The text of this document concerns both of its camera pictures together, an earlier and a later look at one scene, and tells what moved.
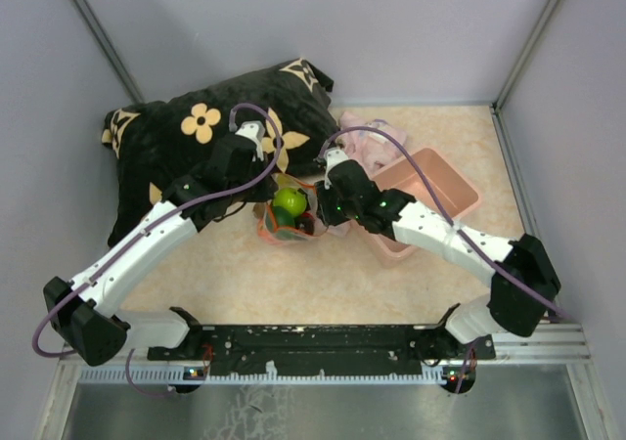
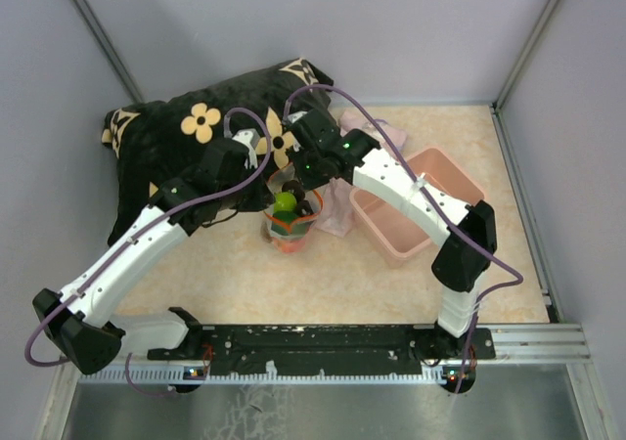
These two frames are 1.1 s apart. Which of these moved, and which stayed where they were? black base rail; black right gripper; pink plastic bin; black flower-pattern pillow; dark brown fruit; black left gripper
Moved: dark brown fruit; black right gripper
Stayed: pink plastic bin; black flower-pattern pillow; black base rail; black left gripper
